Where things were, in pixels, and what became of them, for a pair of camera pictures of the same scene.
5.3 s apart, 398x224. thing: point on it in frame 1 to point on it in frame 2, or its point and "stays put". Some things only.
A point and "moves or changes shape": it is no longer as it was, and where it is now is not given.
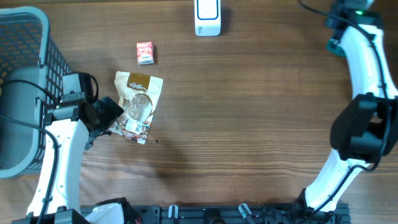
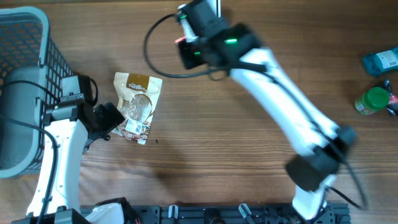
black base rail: (336, 214) stays put
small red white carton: (145, 53) to (180, 40)
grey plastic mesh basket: (32, 68) stays put
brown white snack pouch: (138, 96) stays put
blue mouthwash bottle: (333, 46) moves or changes shape
